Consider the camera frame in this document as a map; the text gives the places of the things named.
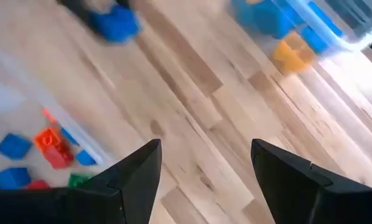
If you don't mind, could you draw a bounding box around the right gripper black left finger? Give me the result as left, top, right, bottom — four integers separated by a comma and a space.
0, 139, 162, 224

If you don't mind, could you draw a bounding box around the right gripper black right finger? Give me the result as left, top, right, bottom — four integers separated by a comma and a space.
251, 139, 372, 224

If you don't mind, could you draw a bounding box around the large blue toy block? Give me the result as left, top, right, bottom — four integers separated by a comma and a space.
300, 26, 330, 54
307, 1, 345, 37
231, 0, 296, 40
88, 3, 142, 44

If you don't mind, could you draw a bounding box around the small green toy block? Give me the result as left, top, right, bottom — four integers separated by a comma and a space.
67, 173, 94, 189

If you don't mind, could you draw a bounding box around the small red toy block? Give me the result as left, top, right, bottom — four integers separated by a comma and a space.
26, 179, 50, 190
44, 144, 75, 170

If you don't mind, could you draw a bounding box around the small blue toy block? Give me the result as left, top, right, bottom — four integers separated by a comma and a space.
0, 133, 34, 161
0, 167, 32, 190
75, 149, 98, 167
60, 127, 80, 147

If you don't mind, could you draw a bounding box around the small orange toy block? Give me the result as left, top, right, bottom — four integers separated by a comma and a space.
42, 107, 58, 124
33, 126, 63, 153

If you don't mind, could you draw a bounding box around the wide clear plastic container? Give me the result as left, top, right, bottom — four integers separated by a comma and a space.
0, 46, 112, 190

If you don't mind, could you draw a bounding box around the tall clear plastic container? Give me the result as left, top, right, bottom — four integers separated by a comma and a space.
226, 0, 372, 77

